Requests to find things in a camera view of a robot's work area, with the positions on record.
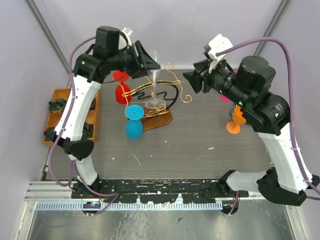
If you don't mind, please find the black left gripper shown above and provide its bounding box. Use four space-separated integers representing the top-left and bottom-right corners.
108 40 161 79

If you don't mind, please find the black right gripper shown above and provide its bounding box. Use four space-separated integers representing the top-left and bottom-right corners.
181 53 249 108

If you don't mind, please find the magenta wine glass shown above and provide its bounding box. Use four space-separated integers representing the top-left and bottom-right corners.
220 71 237 102

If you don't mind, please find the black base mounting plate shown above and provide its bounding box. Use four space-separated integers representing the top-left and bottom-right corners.
69 178 251 205

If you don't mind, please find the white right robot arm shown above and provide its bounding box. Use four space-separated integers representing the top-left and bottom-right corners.
183 56 311 206

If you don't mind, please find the orange wine glass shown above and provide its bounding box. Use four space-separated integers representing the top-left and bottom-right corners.
226 106 247 134

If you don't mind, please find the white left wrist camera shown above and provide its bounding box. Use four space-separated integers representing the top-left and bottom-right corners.
118 27 133 50

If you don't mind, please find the striped cloth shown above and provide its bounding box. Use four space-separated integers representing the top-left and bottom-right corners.
229 104 237 117

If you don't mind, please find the aluminium frame rail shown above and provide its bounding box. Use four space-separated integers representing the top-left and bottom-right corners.
25 179 264 215

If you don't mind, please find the gold wire wine glass rack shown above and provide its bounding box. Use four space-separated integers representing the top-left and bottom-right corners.
112 62 193 131

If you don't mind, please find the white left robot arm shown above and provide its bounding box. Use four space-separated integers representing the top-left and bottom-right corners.
44 26 161 198

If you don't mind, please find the red wine glass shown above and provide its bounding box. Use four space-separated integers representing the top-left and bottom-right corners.
113 70 132 105

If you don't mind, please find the clear wine glass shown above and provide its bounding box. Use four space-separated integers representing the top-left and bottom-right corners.
144 49 166 110

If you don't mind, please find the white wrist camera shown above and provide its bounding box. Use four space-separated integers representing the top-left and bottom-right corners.
118 27 133 50
204 34 233 73

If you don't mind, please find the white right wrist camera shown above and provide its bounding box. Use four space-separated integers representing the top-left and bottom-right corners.
204 34 233 73

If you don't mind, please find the dark rolled cloth front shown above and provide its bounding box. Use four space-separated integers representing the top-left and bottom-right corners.
82 122 94 138

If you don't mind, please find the dark rolled cloth in tray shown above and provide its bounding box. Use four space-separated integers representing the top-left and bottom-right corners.
89 98 97 111

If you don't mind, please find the blue wine glass front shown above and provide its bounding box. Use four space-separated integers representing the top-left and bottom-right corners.
125 104 144 140

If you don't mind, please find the patterned rolled cloth left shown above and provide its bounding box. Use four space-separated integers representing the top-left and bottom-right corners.
48 98 67 113

